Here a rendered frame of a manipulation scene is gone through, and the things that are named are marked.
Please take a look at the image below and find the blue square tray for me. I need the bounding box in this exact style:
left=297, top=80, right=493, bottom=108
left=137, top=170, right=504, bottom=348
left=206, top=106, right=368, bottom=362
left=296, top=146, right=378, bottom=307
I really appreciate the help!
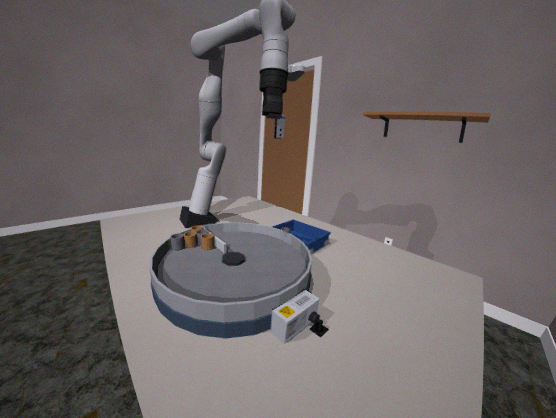
left=273, top=219, right=331, bottom=254

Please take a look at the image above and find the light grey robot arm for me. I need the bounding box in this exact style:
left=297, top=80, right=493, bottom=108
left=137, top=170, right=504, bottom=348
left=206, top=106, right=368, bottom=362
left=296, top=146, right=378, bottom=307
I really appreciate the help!
left=189, top=0, right=295, bottom=215

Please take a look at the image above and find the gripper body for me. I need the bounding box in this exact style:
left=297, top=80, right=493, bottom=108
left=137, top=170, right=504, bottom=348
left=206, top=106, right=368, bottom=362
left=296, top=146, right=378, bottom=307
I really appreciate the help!
left=259, top=50, right=305, bottom=116

